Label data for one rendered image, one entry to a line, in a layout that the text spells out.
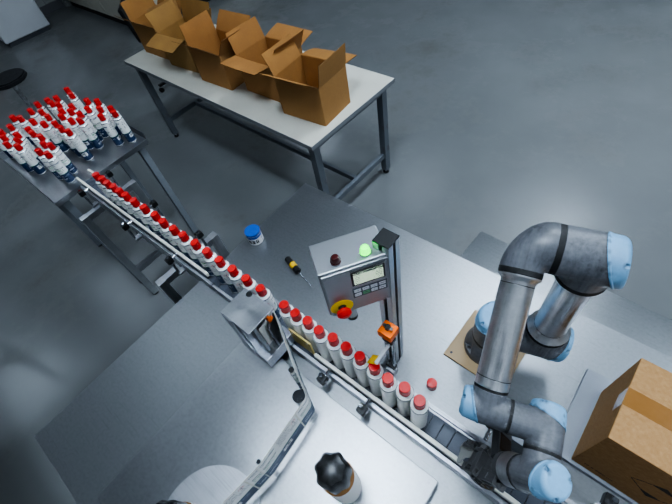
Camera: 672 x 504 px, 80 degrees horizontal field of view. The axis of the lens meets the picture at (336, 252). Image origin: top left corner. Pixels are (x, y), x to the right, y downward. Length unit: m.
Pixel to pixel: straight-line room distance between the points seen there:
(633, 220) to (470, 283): 1.78
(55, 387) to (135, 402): 1.46
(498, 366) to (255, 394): 0.82
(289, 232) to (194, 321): 0.56
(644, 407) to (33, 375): 3.14
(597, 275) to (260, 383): 1.05
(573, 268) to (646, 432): 0.44
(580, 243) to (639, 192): 2.47
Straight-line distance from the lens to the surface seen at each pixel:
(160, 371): 1.72
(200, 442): 1.49
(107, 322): 3.16
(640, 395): 1.27
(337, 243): 0.93
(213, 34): 3.37
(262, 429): 1.42
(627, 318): 1.72
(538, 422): 1.02
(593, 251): 0.98
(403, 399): 1.21
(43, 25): 8.40
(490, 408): 1.01
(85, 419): 1.81
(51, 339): 3.36
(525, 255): 0.96
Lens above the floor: 2.20
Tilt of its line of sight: 52 degrees down
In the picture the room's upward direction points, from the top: 14 degrees counter-clockwise
